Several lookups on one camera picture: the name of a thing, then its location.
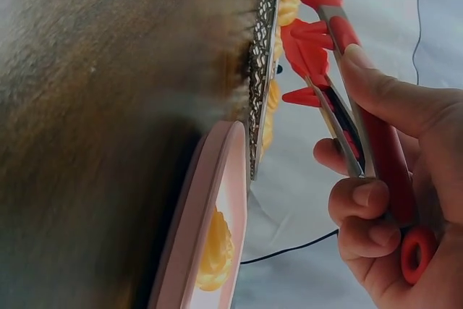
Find person's right hand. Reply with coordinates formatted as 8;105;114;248
313;43;463;309

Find red silicone kitchen tongs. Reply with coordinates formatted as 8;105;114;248
281;0;438;287

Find yellow cream puff pastry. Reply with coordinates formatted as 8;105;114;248
278;0;301;28
272;26;285;62
196;206;236;294
260;111;276;154
267;80;283;114

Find silver lace-patterned tray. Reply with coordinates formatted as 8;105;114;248
245;0;287;182

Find pink round plate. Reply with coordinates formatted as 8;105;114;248
148;120;250;309

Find black cable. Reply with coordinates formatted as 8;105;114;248
411;0;425;86
239;228;341;265

